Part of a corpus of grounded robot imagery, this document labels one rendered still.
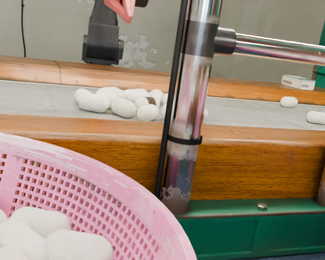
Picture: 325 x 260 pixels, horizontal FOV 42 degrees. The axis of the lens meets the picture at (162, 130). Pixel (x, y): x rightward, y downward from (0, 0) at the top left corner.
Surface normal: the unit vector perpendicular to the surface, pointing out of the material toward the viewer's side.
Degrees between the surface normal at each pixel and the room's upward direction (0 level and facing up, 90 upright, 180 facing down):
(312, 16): 90
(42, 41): 90
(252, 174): 90
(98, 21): 66
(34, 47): 90
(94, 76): 45
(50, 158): 75
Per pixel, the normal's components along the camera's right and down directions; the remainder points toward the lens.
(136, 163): 0.35, 0.26
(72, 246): 0.13, -0.50
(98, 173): -0.60, -0.17
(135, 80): 0.34, -0.49
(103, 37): 0.18, -0.17
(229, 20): -0.89, -0.03
